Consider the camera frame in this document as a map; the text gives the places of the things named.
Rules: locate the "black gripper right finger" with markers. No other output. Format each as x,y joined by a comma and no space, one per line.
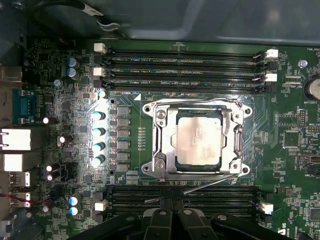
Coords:
190,225

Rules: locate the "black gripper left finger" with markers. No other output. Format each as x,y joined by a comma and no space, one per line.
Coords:
160,225

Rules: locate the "metal locking lever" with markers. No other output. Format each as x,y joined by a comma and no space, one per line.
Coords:
211,184
190,101

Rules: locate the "silver CPU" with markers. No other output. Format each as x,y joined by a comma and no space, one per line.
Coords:
197,142

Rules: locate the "metal socket cover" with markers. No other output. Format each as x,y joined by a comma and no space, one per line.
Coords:
168,142

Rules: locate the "CPU socket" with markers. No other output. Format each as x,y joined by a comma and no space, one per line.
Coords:
151,113

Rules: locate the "RAM slot with black clips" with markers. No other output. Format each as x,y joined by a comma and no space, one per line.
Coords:
130,194
250,216
187,88
187,66

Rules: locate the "grey square inductor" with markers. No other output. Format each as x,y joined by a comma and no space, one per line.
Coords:
123,156
123,122
123,167
123,133
123,111
123,144

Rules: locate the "blue marked capacitor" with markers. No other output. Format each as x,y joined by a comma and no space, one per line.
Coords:
74,210
73,63
72,73
74,201

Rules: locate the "round silver capacitor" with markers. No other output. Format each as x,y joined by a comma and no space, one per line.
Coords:
97,162
98,133
102,94
98,117
98,148

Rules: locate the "green motherboard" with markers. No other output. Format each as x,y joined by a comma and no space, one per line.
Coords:
265,117

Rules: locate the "internal USB connector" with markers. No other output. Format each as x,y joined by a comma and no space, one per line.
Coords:
312,159

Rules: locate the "large silver port block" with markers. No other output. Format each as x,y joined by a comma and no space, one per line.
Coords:
15,139

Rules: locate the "blue serial port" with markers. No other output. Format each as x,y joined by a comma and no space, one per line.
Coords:
23,105

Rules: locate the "silver coin battery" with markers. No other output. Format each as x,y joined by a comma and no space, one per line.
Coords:
314,87

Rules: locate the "silver board screw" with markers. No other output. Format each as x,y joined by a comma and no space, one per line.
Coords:
303,63

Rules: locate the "grey audio port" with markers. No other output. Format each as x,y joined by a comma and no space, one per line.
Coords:
11,74

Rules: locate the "black case fan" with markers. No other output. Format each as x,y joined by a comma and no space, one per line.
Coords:
62,17

